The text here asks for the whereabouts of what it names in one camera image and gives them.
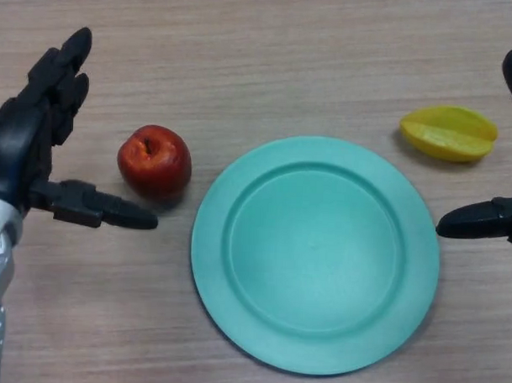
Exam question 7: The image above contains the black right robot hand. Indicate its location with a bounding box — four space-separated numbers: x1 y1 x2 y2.
435 46 512 245

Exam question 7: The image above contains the green round plate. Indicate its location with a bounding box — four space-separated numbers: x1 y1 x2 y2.
186 131 446 380

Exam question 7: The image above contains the yellow starfruit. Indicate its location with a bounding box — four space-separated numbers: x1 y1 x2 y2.
398 103 500 165

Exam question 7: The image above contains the red apple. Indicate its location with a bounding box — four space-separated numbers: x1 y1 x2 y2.
115 123 194 202

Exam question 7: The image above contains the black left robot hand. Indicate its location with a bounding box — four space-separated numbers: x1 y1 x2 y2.
0 24 166 233

